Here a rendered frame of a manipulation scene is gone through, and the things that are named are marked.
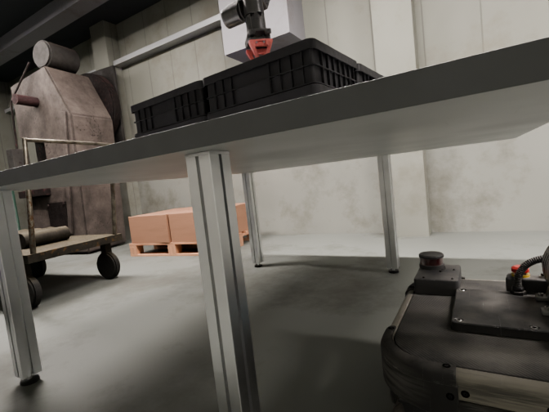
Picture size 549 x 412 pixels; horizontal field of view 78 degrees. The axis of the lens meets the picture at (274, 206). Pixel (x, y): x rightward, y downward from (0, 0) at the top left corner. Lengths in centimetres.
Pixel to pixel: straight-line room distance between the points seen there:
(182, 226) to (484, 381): 277
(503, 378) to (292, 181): 302
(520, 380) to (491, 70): 48
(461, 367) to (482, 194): 249
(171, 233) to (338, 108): 290
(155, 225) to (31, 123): 214
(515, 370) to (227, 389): 51
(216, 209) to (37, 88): 426
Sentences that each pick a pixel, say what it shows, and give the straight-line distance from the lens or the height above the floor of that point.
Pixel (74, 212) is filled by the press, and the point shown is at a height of 48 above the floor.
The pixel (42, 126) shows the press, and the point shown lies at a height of 148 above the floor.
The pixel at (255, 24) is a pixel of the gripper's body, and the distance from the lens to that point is 110.
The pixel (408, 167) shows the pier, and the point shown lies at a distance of 298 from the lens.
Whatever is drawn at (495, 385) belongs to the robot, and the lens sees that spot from 71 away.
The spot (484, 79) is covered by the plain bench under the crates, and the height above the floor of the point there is 67.
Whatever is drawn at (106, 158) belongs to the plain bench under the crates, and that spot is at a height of 67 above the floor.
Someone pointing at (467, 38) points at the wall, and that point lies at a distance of 326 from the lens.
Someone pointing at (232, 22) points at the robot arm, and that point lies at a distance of 116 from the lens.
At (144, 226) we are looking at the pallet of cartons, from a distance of 349.
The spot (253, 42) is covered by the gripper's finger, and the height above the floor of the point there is 98.
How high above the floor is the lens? 60
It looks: 4 degrees down
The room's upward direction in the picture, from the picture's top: 6 degrees counter-clockwise
